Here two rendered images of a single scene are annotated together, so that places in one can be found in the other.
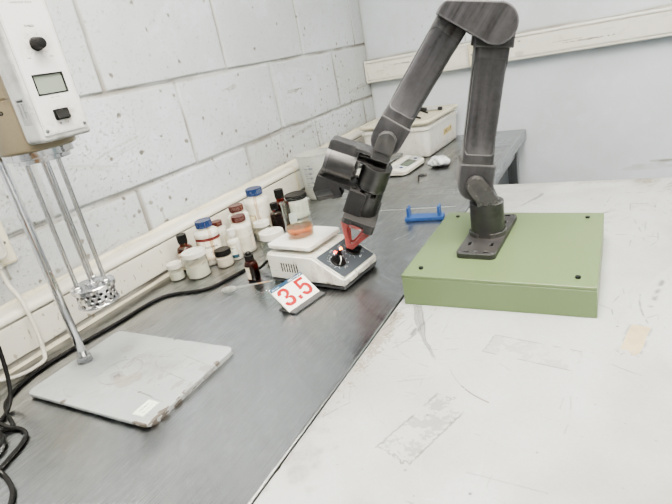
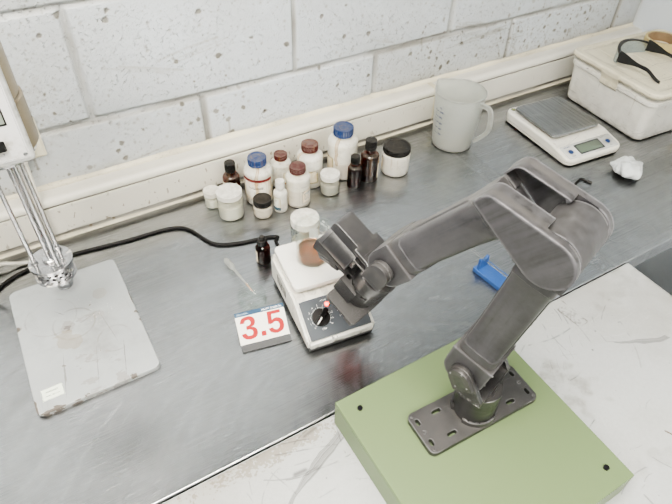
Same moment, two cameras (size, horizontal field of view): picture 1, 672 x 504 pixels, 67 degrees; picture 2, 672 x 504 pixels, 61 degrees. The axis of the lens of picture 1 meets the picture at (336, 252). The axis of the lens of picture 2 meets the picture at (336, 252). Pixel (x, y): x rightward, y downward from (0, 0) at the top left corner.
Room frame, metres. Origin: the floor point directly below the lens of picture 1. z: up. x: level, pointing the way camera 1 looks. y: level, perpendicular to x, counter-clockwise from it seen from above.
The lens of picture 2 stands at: (0.38, -0.31, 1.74)
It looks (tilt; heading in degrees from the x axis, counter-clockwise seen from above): 44 degrees down; 26
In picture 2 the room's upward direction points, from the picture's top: 2 degrees clockwise
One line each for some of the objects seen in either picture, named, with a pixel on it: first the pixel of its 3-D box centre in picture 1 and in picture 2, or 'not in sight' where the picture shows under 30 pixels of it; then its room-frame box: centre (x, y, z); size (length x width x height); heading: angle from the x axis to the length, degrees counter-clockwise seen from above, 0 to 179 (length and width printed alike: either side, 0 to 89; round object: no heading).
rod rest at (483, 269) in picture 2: (424, 212); (497, 275); (1.25, -0.24, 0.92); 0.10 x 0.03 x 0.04; 65
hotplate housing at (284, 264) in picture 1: (317, 256); (319, 286); (1.03, 0.04, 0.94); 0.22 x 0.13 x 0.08; 51
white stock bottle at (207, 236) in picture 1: (208, 241); (258, 177); (1.24, 0.31, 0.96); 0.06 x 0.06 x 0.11
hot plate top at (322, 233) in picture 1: (304, 237); (313, 261); (1.04, 0.06, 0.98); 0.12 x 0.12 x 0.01; 51
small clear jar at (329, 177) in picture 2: (262, 230); (329, 182); (1.34, 0.19, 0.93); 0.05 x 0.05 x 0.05
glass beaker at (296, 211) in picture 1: (299, 219); (313, 243); (1.04, 0.06, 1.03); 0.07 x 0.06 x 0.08; 66
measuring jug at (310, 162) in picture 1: (322, 173); (460, 119); (1.68, -0.01, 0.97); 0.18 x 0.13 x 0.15; 68
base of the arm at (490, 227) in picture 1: (487, 218); (477, 396); (0.90, -0.30, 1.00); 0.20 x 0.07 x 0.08; 147
